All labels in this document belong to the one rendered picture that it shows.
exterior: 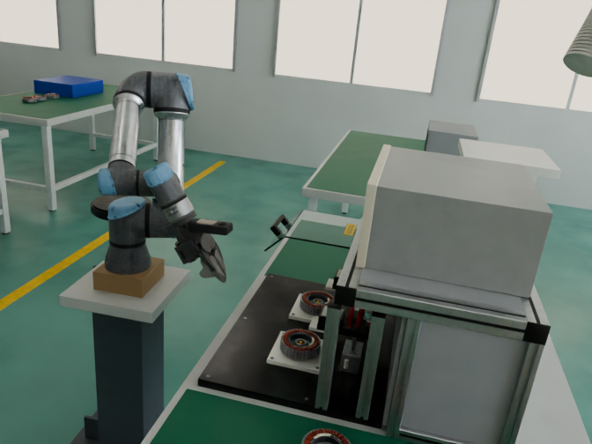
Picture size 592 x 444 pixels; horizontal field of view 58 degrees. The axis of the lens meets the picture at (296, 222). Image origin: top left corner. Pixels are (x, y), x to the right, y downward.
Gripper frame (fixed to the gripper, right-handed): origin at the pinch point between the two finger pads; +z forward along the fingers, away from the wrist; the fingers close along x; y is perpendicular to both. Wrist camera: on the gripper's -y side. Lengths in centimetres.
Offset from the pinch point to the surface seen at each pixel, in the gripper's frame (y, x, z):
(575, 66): -118, -112, 5
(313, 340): -14.8, 0.6, 26.2
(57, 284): 177, -125, -2
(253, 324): 4.6, -8.4, 19.4
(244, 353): 2.7, 6.5, 20.6
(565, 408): -68, -3, 70
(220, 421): 1.7, 31.1, 23.7
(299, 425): -13.2, 26.2, 33.4
